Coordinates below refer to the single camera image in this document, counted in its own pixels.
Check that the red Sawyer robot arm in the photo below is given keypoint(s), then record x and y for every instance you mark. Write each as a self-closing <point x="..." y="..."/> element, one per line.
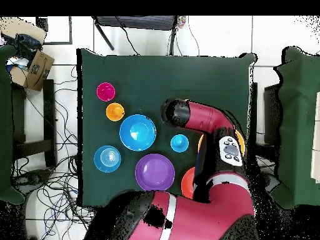
<point x="205" y="212"/>

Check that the black computer tower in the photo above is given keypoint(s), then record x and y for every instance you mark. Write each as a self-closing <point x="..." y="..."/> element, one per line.
<point x="271" y="115"/>

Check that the blue cup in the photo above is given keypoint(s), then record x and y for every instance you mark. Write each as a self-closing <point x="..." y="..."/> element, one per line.
<point x="179" y="143"/>

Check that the large blue bowl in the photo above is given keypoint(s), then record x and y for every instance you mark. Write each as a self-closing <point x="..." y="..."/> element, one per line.
<point x="137" y="132"/>

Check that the purple bowl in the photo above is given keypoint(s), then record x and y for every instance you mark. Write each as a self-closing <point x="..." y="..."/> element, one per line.
<point x="155" y="172"/>

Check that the orange cup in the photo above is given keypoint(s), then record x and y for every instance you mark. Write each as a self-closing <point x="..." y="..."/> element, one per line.
<point x="115" y="112"/>

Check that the dark green tablecloth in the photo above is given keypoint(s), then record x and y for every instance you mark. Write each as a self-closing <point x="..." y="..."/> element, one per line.
<point x="155" y="80"/>

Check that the small blue bowl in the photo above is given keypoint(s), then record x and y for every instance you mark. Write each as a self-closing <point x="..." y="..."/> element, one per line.
<point x="107" y="159"/>

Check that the large red bowl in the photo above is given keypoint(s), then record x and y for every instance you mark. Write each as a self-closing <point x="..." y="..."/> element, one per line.
<point x="187" y="185"/>

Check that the pink cup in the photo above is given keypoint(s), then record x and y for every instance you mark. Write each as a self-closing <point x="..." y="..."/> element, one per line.
<point x="106" y="91"/>

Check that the large orange bowl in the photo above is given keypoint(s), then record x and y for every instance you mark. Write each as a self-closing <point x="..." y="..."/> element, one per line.
<point x="241" y="143"/>

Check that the black bench stand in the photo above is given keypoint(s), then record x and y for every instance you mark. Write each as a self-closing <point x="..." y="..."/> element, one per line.
<point x="48" y="122"/>

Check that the black folding chair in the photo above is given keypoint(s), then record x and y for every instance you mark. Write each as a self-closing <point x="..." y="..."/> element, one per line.
<point x="136" y="22"/>

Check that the multicoloured small toy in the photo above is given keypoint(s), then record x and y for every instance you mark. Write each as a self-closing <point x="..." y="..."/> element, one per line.
<point x="181" y="21"/>

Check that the grey black floor base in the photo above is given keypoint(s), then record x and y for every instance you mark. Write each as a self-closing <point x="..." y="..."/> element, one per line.
<point x="30" y="178"/>
<point x="272" y="185"/>

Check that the cardboard box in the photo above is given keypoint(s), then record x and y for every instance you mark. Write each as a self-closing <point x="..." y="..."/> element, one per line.
<point x="37" y="71"/>

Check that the green cloth covered table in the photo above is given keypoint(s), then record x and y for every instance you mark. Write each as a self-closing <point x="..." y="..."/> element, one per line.
<point x="297" y="125"/>
<point x="5" y="125"/>

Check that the black plastic bag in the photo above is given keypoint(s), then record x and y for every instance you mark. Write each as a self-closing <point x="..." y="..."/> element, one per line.
<point x="25" y="46"/>

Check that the black metal frame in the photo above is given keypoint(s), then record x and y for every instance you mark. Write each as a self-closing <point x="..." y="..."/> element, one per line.
<point x="42" y="23"/>

